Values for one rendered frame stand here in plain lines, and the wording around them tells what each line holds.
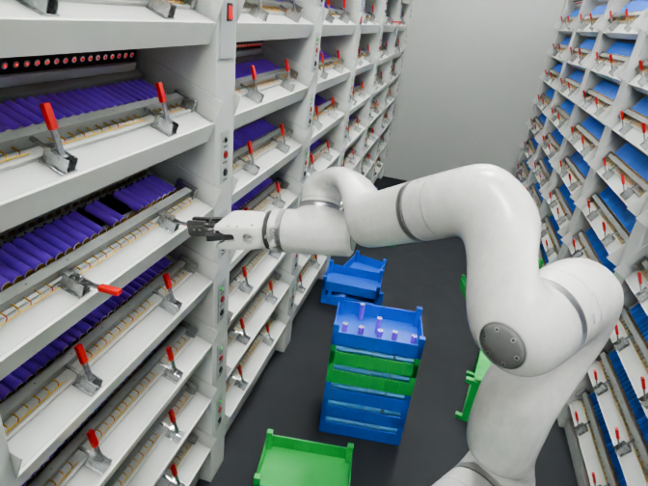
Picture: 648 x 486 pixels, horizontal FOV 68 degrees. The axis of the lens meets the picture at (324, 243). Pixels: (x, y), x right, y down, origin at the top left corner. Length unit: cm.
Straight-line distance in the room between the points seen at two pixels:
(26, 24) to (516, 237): 60
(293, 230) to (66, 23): 46
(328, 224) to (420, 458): 122
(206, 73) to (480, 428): 84
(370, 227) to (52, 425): 59
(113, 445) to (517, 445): 78
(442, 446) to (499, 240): 146
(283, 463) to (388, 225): 124
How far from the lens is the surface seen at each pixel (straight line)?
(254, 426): 191
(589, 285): 62
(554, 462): 213
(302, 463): 181
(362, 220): 74
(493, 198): 60
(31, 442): 91
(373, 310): 179
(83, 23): 76
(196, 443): 164
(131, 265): 92
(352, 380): 173
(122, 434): 115
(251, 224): 91
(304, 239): 87
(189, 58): 111
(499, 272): 56
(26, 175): 74
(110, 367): 100
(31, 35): 70
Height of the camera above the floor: 140
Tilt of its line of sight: 26 degrees down
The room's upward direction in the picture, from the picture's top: 7 degrees clockwise
